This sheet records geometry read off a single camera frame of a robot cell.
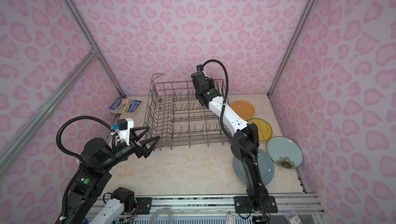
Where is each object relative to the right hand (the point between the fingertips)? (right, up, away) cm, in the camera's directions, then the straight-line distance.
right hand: (208, 78), depth 87 cm
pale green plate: (+45, -43, +3) cm, 62 cm away
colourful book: (-59, -15, +23) cm, 65 cm away
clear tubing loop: (-21, -65, -15) cm, 69 cm away
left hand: (-22, -26, -27) cm, 44 cm away
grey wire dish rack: (-22, -24, +12) cm, 34 cm away
